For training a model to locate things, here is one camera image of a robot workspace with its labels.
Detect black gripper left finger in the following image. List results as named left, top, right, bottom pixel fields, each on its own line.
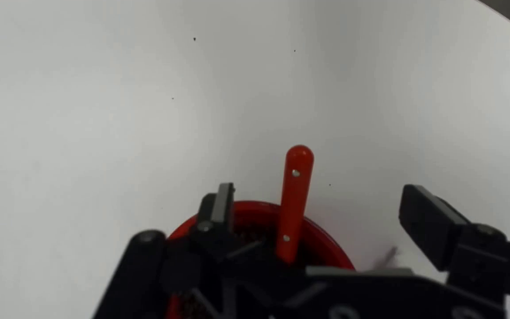
left=194, top=181, right=237, bottom=250

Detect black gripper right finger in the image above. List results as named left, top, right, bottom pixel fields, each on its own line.
left=396, top=182, right=508, bottom=289

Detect red handled spoon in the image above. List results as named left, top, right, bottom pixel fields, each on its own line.
left=274, top=143, right=315, bottom=266

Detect red bowl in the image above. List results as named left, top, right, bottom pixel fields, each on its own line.
left=162, top=198, right=357, bottom=319

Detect dark brown beans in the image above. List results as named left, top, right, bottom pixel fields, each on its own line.
left=233, top=223, right=339, bottom=271

